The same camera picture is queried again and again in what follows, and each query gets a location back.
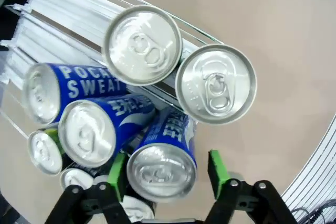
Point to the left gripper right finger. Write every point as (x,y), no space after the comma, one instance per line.
(249,205)

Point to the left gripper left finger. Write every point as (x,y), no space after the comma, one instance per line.
(78,208)

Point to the blue Pocari Sweat can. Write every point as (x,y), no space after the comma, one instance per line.
(44,93)
(86,134)
(161,171)

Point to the green Chilsung cider can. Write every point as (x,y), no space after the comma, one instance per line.
(141,44)
(215,83)

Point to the slotted aluminium base plate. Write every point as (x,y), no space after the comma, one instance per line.
(315,169)

